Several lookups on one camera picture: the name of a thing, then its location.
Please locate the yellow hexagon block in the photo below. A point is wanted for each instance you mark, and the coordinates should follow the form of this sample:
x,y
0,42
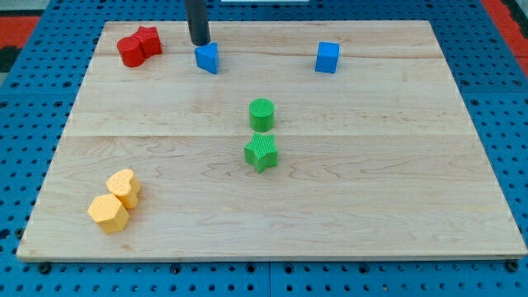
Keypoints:
x,y
108,213

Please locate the yellow heart block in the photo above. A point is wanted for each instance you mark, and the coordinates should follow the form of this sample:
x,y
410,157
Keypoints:
x,y
125,186

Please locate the green cylinder block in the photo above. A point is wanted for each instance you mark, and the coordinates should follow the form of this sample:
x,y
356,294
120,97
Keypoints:
x,y
261,114

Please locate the red star-shaped block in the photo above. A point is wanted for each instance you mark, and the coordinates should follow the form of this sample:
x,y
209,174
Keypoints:
x,y
149,40

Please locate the green star block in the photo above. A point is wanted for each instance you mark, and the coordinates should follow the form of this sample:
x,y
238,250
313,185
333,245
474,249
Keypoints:
x,y
261,152

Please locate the red cylinder block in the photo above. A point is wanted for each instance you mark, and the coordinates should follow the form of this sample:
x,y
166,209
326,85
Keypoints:
x,y
130,51

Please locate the blue triangular prism block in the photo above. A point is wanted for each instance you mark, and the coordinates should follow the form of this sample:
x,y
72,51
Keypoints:
x,y
207,57

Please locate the blue cube block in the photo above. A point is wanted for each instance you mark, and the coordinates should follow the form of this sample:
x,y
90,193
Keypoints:
x,y
327,57

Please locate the black cylindrical robot arm tip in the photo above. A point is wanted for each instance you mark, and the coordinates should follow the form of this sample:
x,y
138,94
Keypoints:
x,y
197,21

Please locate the light wooden board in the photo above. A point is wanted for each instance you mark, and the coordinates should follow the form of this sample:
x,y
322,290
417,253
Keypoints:
x,y
379,161

